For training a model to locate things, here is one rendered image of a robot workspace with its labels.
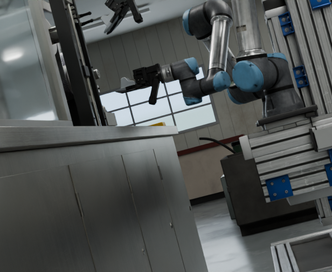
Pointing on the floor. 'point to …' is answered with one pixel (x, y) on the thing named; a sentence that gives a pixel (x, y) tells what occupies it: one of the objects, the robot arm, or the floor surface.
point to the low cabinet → (205, 170)
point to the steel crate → (258, 199)
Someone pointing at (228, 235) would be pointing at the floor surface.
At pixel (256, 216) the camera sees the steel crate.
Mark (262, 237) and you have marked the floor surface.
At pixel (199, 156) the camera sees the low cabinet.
